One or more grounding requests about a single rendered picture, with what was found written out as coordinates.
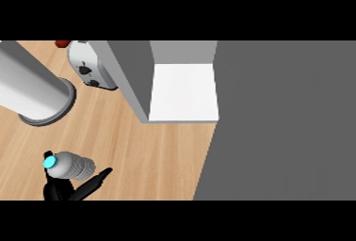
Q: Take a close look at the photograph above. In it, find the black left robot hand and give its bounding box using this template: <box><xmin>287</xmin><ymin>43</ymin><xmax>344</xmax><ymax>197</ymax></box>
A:
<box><xmin>41</xmin><ymin>150</ymin><xmax>114</xmax><ymax>201</ymax></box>

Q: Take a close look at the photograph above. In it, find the dark grey cabinet door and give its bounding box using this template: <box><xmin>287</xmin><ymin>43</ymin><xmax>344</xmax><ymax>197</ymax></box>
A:
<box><xmin>192</xmin><ymin>40</ymin><xmax>356</xmax><ymax>201</ymax></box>

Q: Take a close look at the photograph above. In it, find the silver toaster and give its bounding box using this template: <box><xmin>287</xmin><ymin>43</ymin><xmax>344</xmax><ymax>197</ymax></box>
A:
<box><xmin>66</xmin><ymin>40</ymin><xmax>120</xmax><ymax>91</ymax></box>

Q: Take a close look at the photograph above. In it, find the grey cabinet body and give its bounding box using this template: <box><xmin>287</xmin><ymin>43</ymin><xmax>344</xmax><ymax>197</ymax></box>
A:
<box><xmin>87</xmin><ymin>40</ymin><xmax>222</xmax><ymax>124</ymax></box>

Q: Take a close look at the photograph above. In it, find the clear water bottle cyan cap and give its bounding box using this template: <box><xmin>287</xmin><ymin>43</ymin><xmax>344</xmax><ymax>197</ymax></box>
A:
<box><xmin>41</xmin><ymin>151</ymin><xmax>97</xmax><ymax>182</ymax></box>

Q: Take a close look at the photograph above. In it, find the white paper towel roll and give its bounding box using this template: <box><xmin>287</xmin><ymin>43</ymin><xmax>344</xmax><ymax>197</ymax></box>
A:
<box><xmin>0</xmin><ymin>40</ymin><xmax>78</xmax><ymax>128</ymax></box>

